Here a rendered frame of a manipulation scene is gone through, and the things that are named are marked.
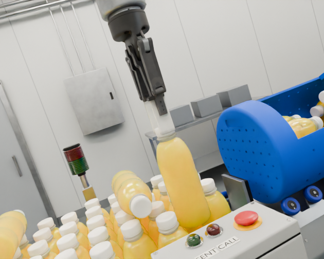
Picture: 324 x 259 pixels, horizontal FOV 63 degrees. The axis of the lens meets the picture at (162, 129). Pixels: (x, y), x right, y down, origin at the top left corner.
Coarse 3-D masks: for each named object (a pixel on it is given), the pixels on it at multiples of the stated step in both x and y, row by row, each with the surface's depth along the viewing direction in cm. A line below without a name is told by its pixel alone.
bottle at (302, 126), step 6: (294, 120) 72; (300, 120) 71; (306, 120) 71; (312, 120) 73; (294, 126) 70; (300, 126) 70; (306, 126) 70; (312, 126) 71; (300, 132) 69; (306, 132) 70; (312, 132) 70
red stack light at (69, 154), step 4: (76, 148) 92; (80, 148) 94; (64, 152) 92; (68, 152) 91; (72, 152) 92; (76, 152) 92; (80, 152) 93; (68, 156) 92; (72, 156) 92; (76, 156) 92; (80, 156) 93; (68, 160) 92; (72, 160) 92
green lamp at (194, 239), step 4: (188, 236) 40; (192, 236) 40; (196, 236) 39; (188, 240) 39; (192, 240) 39; (196, 240) 39; (200, 240) 39; (188, 244) 39; (192, 244) 39; (196, 244) 39
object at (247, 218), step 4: (240, 212) 42; (244, 212) 41; (248, 212) 41; (252, 212) 41; (236, 216) 41; (240, 216) 41; (244, 216) 40; (248, 216) 40; (252, 216) 40; (256, 216) 40; (236, 220) 40; (240, 220) 40; (244, 220) 39; (248, 220) 39; (252, 220) 39; (256, 220) 39; (240, 224) 39; (244, 224) 39; (248, 224) 39
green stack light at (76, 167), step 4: (84, 156) 95; (76, 160) 92; (80, 160) 93; (84, 160) 94; (68, 164) 93; (72, 164) 92; (76, 164) 92; (80, 164) 92; (84, 164) 94; (72, 168) 92; (76, 168) 92; (80, 168) 92; (84, 168) 93; (88, 168) 95; (72, 172) 93; (76, 172) 92; (80, 172) 92
